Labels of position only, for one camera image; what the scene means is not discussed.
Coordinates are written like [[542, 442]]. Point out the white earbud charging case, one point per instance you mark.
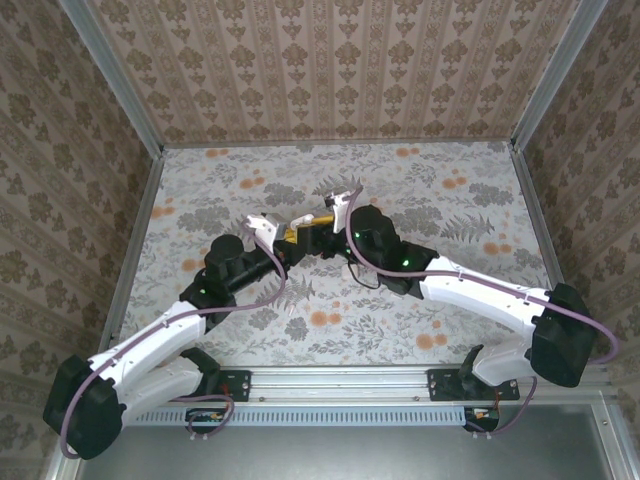
[[305, 220]]

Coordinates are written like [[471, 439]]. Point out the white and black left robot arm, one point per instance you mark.
[[150, 340]]

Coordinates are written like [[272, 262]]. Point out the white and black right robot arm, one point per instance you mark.
[[480, 295]]

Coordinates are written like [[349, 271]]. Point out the floral patterned tablecloth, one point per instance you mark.
[[350, 340]]

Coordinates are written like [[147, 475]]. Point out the black connector box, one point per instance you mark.
[[205, 417], [482, 416]]

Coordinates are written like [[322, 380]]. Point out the grey metal panel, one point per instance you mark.
[[350, 455]]

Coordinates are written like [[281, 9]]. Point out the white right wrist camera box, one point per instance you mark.
[[342, 210]]

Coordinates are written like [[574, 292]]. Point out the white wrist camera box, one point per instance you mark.
[[342, 210], [262, 227]]

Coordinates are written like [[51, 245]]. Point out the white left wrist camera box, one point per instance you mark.
[[262, 227]]

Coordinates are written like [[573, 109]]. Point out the aluminium rear frame rail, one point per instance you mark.
[[340, 143]]

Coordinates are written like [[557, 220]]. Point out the aluminium side frame rail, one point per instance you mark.
[[540, 220], [135, 245]]

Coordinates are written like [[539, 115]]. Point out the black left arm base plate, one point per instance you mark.
[[235, 385]]

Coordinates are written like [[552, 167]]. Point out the aluminium mounting rail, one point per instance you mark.
[[340, 385]]

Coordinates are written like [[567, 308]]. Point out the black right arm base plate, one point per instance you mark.
[[442, 385]]

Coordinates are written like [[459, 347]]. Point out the aluminium frame post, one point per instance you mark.
[[555, 75], [115, 80]]

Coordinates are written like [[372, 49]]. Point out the aluminium lower frame profile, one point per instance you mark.
[[615, 445], [62, 470]]

